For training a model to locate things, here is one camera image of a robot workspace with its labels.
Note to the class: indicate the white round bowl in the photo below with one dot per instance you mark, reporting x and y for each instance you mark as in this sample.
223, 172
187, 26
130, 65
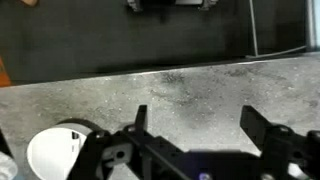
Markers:
53, 153

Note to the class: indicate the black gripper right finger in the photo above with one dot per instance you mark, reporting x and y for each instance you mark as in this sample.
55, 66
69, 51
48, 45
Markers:
256, 125

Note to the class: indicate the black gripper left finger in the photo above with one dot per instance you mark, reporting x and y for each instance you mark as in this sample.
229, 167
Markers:
142, 120

